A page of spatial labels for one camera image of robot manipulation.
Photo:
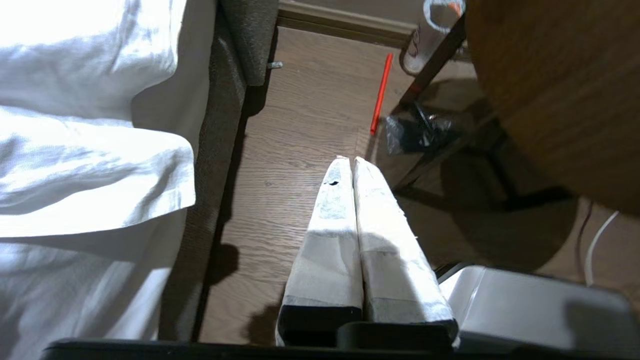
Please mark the dark fabric bed base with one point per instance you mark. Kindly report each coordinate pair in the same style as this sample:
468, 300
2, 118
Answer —
210, 175

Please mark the round wooden side table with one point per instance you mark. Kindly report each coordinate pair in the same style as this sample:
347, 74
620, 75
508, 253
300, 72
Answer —
565, 90

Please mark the grey fabric headboard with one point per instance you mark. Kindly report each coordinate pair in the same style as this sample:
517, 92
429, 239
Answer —
252, 35

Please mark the thin red stick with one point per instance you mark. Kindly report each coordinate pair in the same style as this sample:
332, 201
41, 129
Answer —
381, 95

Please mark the white bed sheet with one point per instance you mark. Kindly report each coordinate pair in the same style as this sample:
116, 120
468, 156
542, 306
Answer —
75, 150

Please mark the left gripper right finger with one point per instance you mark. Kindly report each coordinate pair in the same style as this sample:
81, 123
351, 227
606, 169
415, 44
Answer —
395, 270

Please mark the beige mattress cover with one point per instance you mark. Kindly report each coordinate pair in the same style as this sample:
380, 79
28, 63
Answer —
125, 290

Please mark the white and black robot base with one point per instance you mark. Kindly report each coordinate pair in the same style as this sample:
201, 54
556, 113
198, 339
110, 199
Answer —
525, 310

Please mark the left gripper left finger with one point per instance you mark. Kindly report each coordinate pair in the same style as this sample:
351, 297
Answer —
327, 260

